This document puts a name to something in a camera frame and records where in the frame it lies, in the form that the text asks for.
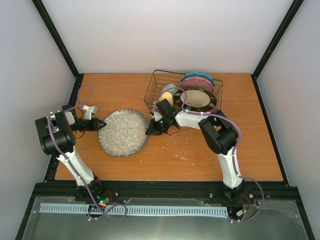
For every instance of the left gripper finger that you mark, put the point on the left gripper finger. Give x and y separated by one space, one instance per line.
99 126
97 121

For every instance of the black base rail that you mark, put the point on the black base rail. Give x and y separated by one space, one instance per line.
211 192

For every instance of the light blue cable duct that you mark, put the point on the light blue cable duct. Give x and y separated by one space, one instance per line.
137 210

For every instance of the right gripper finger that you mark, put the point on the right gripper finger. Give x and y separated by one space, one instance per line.
153 133
150 127

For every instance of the green ceramic bowl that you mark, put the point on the green ceramic bowl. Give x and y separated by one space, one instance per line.
170 88

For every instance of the left black frame post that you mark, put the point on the left black frame post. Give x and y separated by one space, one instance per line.
47 20

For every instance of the black frame post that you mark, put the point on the black frame post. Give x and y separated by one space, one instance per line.
47 20
282 28

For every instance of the yellow mug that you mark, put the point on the yellow mug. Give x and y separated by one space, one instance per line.
166 96

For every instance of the grey speckled large plate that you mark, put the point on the grey speckled large plate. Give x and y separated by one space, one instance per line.
124 133

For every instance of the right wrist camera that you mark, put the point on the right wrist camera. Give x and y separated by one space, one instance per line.
155 115

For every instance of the blue dotted plate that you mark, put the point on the blue dotted plate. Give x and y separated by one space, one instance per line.
199 74

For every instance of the black rimmed cream plate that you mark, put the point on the black rimmed cream plate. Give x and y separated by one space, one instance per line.
195 99

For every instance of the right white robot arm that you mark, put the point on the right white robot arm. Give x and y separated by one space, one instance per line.
219 133

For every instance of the right black frame post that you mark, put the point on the right black frame post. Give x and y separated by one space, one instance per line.
282 28

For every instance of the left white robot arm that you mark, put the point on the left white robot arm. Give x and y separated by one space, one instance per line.
57 139

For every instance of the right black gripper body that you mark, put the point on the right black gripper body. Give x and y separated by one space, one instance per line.
161 126

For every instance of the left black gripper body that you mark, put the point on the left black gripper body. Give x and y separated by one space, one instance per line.
80 126

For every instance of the black wire dish rack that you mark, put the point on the black wire dish rack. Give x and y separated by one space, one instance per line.
161 78

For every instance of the pink plate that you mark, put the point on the pink plate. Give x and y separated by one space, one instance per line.
198 83

